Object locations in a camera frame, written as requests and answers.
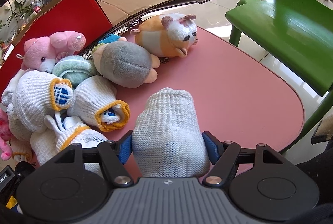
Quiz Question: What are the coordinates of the white knitted glove bundle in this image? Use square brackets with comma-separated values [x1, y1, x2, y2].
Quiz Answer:
[132, 88, 210, 178]

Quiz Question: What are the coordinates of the white glove bundle yellow cuff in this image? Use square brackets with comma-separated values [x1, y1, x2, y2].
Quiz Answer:
[67, 75, 130, 132]

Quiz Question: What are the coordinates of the white glove bundle lower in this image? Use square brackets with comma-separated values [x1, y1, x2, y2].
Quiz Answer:
[30, 112, 107, 165]

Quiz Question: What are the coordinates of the grey beige round plush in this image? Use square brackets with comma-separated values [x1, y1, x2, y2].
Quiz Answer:
[93, 41, 161, 88]

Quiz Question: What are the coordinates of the green striped rolled cloth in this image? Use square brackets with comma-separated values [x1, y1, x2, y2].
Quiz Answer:
[52, 55, 98, 88]

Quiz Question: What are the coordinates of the white glove bundle blue grid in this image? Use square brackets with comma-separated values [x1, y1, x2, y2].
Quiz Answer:
[7, 70, 73, 141]

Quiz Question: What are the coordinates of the blue hat small doll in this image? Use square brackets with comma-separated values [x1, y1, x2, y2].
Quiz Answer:
[98, 34, 127, 44]

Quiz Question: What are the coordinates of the pink spotted giraffe plush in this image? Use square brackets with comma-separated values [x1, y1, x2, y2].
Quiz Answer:
[0, 109, 12, 160]

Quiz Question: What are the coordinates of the orange white hamster plush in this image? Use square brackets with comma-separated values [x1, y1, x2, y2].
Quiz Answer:
[130, 13, 198, 58]

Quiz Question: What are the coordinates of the pink bear plush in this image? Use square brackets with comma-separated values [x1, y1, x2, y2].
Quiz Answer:
[21, 31, 86, 73]

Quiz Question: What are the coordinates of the red cardboard box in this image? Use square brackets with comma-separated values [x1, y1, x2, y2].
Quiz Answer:
[1, 0, 112, 92]

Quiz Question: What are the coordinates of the green plastic chair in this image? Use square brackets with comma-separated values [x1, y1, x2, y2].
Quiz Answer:
[225, 0, 332, 153]

